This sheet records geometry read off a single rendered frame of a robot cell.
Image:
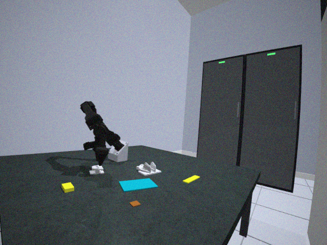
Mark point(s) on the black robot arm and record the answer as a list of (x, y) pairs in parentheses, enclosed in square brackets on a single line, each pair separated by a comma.
[(94, 121)]

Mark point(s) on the small orange flat square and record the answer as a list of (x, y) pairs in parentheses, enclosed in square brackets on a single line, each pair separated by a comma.
[(135, 203)]

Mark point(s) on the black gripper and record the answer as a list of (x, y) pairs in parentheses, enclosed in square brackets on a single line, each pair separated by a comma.
[(101, 151)]

